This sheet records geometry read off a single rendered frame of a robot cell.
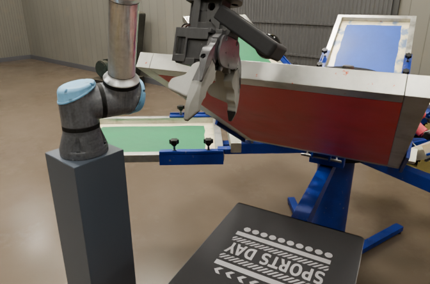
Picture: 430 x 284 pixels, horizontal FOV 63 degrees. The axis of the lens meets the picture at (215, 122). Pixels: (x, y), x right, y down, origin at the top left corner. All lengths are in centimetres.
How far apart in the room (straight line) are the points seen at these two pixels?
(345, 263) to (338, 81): 65
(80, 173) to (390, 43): 245
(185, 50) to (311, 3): 476
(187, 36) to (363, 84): 30
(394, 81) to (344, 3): 447
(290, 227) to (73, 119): 78
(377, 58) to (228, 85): 234
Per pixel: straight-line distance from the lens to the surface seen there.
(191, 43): 55
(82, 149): 117
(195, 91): 48
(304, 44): 531
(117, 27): 106
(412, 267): 283
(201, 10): 57
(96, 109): 115
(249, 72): 69
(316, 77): 65
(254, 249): 115
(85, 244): 127
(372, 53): 291
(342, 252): 120
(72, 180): 117
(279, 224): 126
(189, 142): 187
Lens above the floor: 167
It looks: 19 degrees down
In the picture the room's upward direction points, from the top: straight up
